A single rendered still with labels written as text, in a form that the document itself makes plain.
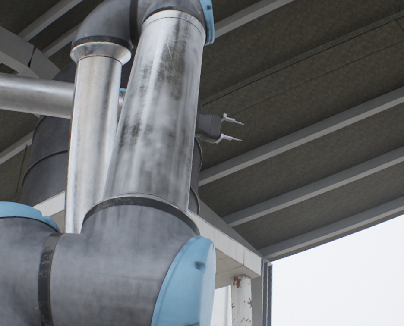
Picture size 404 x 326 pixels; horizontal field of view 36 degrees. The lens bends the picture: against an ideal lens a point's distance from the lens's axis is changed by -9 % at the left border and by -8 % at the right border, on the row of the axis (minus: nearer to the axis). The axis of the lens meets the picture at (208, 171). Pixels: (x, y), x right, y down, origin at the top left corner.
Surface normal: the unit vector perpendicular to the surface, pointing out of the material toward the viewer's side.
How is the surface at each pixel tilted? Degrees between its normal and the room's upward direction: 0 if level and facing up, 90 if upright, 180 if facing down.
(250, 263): 90
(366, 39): 180
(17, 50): 90
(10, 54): 90
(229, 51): 172
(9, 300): 108
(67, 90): 95
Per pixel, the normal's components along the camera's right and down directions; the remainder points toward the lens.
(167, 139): 0.46, -0.61
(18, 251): -0.04, -0.74
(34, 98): 0.44, 0.33
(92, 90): 0.06, -0.23
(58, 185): -0.33, -0.55
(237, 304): -0.62, -0.45
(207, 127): 0.28, -0.29
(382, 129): -0.12, 0.75
